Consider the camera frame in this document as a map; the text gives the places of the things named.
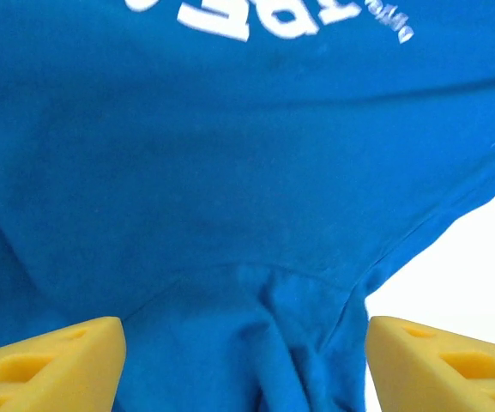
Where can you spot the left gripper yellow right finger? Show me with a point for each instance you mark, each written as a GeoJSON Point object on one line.
{"type": "Point", "coordinates": [427, 377]}

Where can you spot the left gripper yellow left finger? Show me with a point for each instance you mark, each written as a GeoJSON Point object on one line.
{"type": "Point", "coordinates": [58, 373]}

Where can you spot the blue printed t-shirt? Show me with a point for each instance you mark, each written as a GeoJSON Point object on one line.
{"type": "Point", "coordinates": [187, 171]}

